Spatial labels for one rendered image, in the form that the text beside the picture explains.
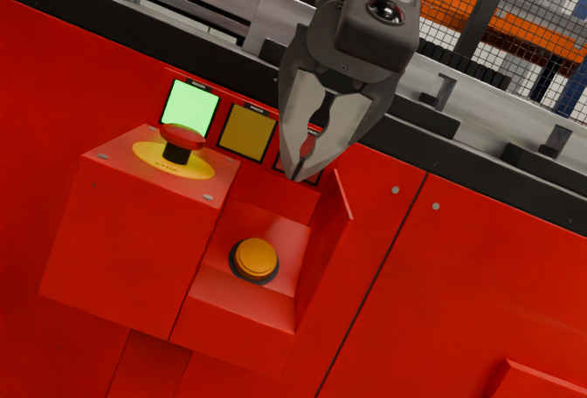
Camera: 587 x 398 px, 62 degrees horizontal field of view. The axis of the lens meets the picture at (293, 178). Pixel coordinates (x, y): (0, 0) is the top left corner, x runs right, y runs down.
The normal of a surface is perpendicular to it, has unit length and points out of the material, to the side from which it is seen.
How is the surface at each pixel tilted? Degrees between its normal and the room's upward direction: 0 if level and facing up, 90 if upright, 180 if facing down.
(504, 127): 90
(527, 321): 90
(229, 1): 90
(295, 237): 35
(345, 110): 95
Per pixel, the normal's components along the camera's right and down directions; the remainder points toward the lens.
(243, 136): 0.00, 0.25
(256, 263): 0.31, -0.58
